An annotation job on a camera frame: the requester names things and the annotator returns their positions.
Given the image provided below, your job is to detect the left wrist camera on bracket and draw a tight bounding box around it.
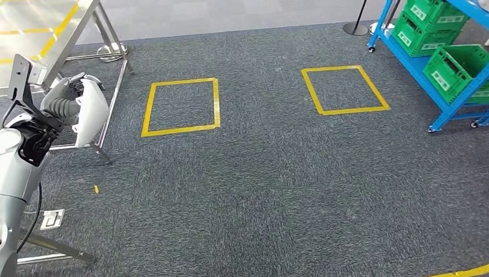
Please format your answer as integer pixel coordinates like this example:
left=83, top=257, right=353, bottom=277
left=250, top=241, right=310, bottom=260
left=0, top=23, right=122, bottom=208
left=7, top=53, right=65, bottom=133

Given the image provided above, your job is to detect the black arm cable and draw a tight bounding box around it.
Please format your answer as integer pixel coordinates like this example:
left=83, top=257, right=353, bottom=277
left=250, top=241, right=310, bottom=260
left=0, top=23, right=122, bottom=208
left=17, top=182, right=43, bottom=254

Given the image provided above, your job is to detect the white curved plastic part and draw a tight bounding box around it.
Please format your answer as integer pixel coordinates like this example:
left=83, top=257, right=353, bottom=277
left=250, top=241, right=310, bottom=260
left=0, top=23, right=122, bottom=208
left=71, top=78, right=111, bottom=149

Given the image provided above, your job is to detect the green plastic crate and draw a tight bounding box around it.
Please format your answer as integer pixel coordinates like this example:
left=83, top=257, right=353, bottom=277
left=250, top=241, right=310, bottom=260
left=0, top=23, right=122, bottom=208
left=403, top=0, right=471, bottom=35
left=423, top=44, right=489, bottom=105
left=391, top=10, right=461, bottom=58

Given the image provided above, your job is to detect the metal floor socket box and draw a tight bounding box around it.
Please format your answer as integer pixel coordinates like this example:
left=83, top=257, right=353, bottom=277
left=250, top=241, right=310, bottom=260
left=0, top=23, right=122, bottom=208
left=39, top=208, right=66, bottom=231

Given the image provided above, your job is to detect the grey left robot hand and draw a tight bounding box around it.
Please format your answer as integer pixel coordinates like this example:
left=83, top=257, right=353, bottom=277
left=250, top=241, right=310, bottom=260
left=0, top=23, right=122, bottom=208
left=40, top=72, right=105, bottom=111

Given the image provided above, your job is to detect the stanchion with round base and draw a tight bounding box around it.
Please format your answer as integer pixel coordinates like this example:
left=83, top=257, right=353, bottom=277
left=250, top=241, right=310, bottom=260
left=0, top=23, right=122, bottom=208
left=95, top=43, right=129, bottom=63
left=368, top=0, right=402, bottom=36
left=343, top=0, right=370, bottom=37

